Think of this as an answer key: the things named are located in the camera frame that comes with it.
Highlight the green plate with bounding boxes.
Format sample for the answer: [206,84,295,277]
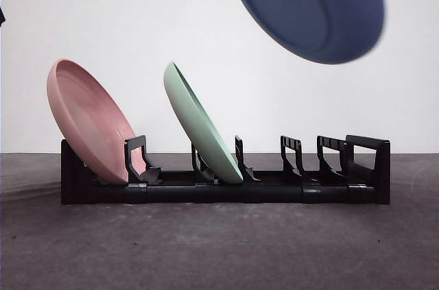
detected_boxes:
[163,60,244,183]

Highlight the black plate rack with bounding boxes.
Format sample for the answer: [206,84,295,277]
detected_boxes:
[60,134,392,206]

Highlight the pink plate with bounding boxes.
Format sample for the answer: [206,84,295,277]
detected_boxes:
[46,58,138,184]

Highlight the blue plate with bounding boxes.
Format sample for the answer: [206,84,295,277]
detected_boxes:
[224,0,387,66]

